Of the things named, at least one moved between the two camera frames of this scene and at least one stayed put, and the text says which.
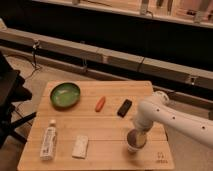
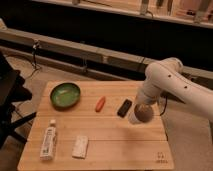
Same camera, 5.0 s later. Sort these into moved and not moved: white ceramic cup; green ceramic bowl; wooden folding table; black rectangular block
Moved: white ceramic cup
Not moved: green ceramic bowl; wooden folding table; black rectangular block
